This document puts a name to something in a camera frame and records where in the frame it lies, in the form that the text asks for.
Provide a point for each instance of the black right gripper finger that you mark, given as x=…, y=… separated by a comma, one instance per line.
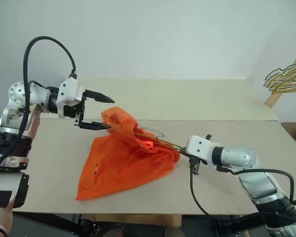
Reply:
x=183, y=153
x=181, y=148

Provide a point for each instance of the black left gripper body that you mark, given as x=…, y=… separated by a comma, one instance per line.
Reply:
x=71, y=111

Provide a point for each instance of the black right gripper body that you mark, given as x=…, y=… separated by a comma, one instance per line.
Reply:
x=195, y=165

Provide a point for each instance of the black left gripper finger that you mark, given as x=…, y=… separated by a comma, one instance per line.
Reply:
x=93, y=125
x=97, y=96

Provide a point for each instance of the orange shorts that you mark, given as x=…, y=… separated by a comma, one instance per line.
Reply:
x=128, y=168

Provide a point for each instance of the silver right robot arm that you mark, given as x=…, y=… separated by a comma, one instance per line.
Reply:
x=256, y=182

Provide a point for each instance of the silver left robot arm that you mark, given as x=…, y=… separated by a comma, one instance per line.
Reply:
x=14, y=123

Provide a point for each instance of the wooden table leg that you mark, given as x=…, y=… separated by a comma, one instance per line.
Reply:
x=178, y=218

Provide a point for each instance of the wooden rack pole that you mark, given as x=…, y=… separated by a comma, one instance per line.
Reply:
x=276, y=95

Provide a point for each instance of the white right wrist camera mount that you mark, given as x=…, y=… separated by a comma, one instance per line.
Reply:
x=201, y=148

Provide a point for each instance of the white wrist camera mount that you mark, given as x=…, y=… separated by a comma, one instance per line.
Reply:
x=69, y=92
x=201, y=148

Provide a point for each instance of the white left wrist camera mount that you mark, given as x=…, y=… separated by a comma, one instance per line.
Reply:
x=69, y=92

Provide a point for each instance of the black table frame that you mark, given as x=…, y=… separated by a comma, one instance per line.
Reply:
x=236, y=222

